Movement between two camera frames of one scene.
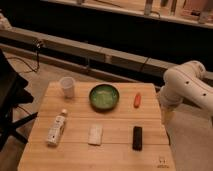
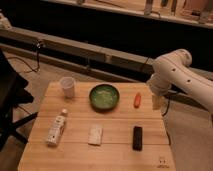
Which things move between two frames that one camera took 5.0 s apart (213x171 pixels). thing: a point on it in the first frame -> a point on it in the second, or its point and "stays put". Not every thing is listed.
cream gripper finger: [169, 116] -> [156, 102]
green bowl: [104, 97] stays put
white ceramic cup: [67, 83] stays put
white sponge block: [95, 135] stays put
